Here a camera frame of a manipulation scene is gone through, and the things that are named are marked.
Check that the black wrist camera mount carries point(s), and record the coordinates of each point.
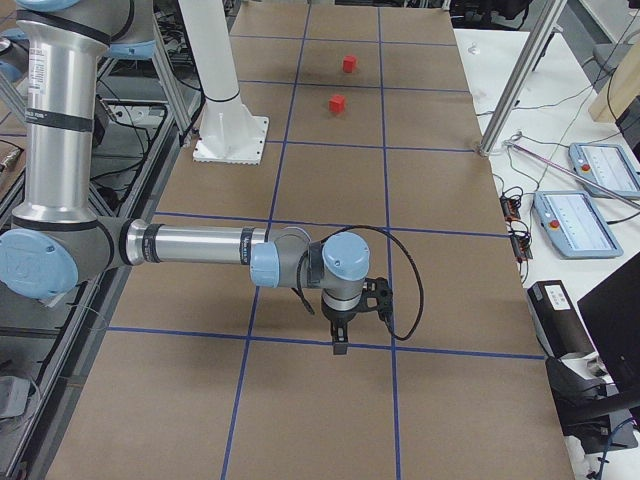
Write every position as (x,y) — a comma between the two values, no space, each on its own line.
(377,296)

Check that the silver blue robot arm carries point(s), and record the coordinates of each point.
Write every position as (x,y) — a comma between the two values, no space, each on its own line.
(56,241)

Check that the aluminium frame post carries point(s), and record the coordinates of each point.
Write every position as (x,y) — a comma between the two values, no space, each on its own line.
(523,67)

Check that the red block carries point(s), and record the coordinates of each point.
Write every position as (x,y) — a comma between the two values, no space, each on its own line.
(349,64)
(337,103)

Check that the black monitor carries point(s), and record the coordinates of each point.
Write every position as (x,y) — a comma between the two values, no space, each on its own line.
(610,312)

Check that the blue teach pendant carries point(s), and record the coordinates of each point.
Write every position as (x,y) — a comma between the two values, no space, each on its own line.
(606,165)
(575,226)

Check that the blue teach pendant far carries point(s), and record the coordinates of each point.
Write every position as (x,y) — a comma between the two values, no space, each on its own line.
(606,165)

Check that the blue teach pendant near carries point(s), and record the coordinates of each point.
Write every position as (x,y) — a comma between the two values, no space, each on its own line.
(575,226)

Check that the white pedestal column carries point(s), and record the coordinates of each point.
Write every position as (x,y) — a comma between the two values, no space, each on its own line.
(228,132)

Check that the black box white label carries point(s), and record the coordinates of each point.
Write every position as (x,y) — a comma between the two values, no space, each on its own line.
(558,326)

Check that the metal grabber stick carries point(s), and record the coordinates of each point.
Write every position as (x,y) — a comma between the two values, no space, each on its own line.
(593,189)

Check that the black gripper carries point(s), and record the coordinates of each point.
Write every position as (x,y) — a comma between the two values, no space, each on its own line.
(338,316)

